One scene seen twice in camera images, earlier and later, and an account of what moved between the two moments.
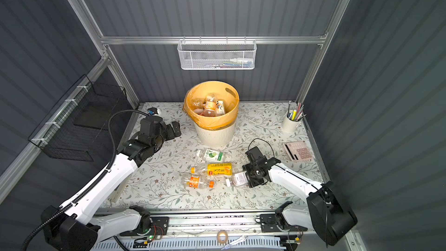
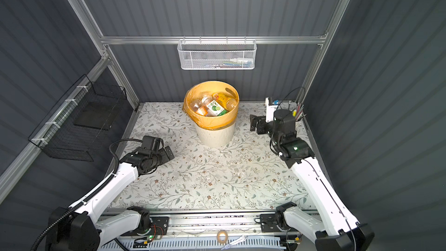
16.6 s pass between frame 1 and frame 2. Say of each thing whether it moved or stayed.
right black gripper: moved
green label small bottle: moved
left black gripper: moved
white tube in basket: stayed
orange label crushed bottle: moved
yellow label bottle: moved
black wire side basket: stayed
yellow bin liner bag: stayed
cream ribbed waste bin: stayed
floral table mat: stayed
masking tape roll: stayed
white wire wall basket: stayed
